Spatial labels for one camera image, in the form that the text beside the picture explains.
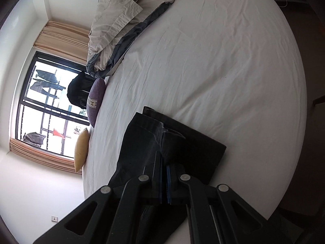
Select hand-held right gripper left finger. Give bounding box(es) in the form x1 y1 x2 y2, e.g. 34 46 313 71
32 150 164 244

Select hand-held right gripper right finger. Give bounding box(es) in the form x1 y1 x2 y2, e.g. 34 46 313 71
166 165 283 244

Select black denim pants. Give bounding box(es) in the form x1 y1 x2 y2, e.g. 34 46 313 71
107 106 227 244

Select yellow cushion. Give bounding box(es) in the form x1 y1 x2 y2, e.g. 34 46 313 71
74 128 90 173

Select purple cushion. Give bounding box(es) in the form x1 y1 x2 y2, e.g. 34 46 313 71
87 78 106 128

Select black bag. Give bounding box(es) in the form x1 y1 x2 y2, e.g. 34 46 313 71
67 71 94 110

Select beige curtain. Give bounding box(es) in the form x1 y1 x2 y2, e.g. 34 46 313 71
10 137 83 174
34 20 90 63

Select bed with white sheet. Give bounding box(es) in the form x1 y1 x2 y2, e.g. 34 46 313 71
81 0 309 224

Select grey cloth on railing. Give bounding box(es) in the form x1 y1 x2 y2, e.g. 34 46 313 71
23 132 46 146

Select black framed window door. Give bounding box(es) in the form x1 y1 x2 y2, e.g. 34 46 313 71
16 51 89 158

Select dark hanging clothes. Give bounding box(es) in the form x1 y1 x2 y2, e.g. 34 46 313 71
30 69 64 94

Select beige and grey duvet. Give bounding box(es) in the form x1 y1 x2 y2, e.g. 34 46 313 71
86 0 204 79

